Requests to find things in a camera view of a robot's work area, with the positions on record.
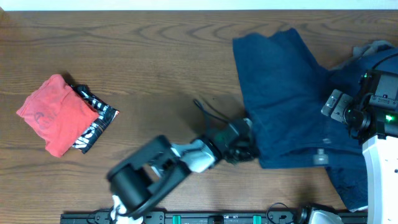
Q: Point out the red folded garment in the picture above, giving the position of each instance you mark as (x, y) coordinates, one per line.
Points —
(57, 114)

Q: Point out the black white patterned garment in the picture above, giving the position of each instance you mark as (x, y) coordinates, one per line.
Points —
(106, 116)

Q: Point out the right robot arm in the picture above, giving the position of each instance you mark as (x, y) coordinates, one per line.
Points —
(372, 114)

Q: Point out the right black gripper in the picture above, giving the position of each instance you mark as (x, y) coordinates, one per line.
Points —
(338, 112)

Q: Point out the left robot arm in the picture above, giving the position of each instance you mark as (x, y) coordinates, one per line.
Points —
(147, 176)

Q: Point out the dark blue denim shorts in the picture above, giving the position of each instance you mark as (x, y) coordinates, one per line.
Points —
(284, 89)

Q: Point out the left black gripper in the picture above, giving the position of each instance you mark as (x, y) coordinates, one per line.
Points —
(253, 150)

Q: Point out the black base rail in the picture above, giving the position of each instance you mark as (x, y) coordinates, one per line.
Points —
(102, 217)

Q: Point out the dark blue garment pile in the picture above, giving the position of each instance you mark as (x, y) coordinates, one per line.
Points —
(351, 183)

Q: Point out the grey garment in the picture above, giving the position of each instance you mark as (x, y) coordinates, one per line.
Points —
(359, 52)

